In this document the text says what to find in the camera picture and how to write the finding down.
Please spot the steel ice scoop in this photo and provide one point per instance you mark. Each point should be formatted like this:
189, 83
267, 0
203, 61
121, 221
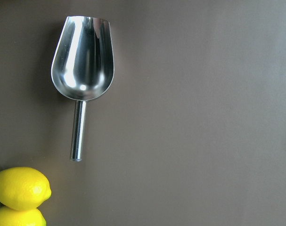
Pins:
83, 68

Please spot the yellow lemon near lime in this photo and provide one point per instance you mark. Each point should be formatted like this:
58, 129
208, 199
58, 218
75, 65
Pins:
23, 188

